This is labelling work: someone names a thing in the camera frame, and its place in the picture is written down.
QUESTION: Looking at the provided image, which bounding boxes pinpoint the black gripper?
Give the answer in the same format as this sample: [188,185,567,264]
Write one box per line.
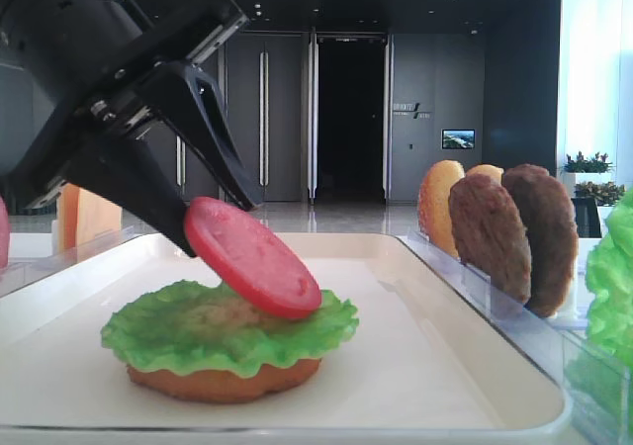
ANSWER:
[22,0,258,257]

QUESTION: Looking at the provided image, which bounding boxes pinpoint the red tomato slice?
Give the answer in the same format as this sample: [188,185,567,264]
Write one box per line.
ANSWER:
[0,198,11,269]
[184,197,321,319]

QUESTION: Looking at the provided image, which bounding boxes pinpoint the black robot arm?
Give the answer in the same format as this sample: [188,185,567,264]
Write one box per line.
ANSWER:
[1,0,262,251]

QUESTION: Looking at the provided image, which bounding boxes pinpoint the front yellow cheese slice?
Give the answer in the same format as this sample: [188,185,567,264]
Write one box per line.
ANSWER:
[75,188,123,246]

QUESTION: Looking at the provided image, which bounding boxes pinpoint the yellow cheese slice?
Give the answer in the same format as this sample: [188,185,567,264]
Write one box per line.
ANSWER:
[57,184,80,252]
[75,188,123,246]

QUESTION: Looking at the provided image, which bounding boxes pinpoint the rear yellow cheese slice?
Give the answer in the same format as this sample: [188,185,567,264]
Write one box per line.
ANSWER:
[57,184,80,252]

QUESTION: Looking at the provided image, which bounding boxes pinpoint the green lettuce leaf on bread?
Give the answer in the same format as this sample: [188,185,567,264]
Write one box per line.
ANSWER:
[101,280,360,379]

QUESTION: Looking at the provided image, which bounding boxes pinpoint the orange bread slice on tray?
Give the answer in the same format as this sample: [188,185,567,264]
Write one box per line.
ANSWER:
[127,359,321,403]

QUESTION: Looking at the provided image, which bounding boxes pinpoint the front standing bread slice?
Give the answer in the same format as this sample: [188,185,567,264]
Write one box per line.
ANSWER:
[417,160,465,258]

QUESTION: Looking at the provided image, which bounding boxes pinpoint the standing bread slice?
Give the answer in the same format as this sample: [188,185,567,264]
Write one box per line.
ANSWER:
[417,160,465,258]
[466,164,503,183]

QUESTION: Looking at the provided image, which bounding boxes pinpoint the rear standing bread slice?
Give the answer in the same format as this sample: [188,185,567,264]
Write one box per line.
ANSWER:
[466,164,503,183]

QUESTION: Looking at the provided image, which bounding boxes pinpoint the front brown meat patty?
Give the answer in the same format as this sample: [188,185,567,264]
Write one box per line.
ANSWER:
[449,174,532,305]

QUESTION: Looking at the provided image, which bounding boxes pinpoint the brown meat patty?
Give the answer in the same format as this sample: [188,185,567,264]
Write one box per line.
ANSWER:
[501,164,579,317]
[449,174,532,305]

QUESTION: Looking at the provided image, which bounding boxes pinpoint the rear brown meat patty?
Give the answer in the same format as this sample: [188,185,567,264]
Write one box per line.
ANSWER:
[501,164,579,317]

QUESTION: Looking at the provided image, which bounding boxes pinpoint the green lettuce leaf in rack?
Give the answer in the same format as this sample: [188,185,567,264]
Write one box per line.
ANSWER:
[568,192,632,414]

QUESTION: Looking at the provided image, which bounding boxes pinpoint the clear acrylic left rack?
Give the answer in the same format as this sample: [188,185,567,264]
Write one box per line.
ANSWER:
[1,226,136,296]

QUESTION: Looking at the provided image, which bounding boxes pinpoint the clear acrylic rack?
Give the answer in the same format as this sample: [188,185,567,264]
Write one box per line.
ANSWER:
[1,226,136,296]
[402,230,632,444]

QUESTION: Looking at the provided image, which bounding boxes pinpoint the white plastic serving tray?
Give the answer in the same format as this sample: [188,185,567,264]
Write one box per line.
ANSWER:
[1,233,572,444]

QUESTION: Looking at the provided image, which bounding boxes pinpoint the potted plants in white planter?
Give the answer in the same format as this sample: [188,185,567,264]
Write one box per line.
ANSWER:
[561,151,625,207]

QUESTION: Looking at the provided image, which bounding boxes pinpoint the clear acrylic right rack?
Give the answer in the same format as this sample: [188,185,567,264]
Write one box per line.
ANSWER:
[402,230,632,444]

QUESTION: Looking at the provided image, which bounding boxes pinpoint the small wall display screen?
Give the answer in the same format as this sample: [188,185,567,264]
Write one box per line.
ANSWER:
[441,130,476,149]

